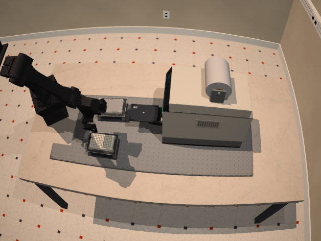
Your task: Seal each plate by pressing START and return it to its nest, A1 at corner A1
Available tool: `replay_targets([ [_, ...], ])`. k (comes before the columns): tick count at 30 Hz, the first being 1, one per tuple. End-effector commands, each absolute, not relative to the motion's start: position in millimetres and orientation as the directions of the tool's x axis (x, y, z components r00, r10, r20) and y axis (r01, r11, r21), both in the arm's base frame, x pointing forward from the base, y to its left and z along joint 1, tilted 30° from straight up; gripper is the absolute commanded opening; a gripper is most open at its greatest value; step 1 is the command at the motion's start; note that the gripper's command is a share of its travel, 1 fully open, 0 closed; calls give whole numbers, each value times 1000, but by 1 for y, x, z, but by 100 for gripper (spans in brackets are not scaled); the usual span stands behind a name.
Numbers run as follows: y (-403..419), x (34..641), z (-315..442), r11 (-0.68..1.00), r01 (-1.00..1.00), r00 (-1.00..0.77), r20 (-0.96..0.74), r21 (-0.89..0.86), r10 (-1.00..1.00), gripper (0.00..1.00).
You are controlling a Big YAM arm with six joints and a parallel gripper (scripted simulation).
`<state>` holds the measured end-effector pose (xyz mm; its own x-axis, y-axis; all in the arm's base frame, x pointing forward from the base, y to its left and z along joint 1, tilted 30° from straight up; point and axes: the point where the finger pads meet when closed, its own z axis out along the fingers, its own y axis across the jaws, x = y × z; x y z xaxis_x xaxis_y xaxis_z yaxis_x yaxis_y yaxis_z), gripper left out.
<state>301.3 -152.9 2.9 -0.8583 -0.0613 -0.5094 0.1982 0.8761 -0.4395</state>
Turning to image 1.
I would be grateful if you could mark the beige cylinder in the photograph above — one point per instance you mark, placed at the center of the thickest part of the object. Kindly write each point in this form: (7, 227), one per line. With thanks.
(217, 75)

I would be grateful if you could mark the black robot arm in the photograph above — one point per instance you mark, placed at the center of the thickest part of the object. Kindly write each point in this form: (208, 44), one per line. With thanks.
(22, 73)

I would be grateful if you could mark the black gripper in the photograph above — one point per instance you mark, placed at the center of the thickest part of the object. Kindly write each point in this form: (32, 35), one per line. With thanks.
(89, 126)

